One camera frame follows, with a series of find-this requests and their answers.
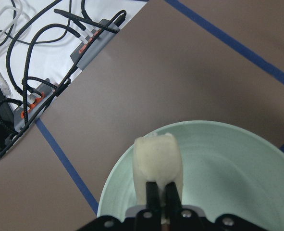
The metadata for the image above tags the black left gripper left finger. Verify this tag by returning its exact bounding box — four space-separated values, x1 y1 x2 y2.
145 182 161 231

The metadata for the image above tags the white bun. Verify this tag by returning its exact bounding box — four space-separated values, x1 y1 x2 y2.
133 133 183 205

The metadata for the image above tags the light green plate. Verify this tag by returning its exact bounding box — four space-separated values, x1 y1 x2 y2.
97 120 284 223

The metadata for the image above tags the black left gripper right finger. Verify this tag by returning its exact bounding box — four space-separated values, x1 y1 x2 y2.
165 182 182 231

